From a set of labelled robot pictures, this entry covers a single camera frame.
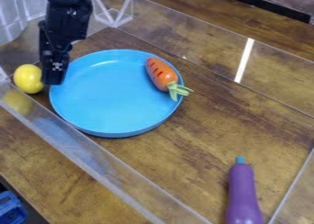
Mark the blue plastic object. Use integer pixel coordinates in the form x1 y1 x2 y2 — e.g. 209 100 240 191
0 191 28 224

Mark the black bar in background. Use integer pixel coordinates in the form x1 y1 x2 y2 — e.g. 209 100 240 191
234 0 312 24

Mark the purple toy eggplant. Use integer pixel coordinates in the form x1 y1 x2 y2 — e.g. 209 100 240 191
226 156 265 224

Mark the clear acrylic enclosure wall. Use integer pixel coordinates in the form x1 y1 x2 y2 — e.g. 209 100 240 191
0 0 314 224

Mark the orange toy carrot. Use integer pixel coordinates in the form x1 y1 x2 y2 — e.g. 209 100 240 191
146 57 193 101

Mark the yellow toy lemon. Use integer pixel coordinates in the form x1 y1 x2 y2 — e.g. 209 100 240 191
14 64 44 95

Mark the blue round tray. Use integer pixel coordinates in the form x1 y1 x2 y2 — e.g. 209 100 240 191
50 49 182 138

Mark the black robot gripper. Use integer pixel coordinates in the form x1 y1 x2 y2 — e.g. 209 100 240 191
38 0 94 85

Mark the white sheer curtain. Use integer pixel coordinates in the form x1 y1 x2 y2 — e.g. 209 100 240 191
0 0 121 47

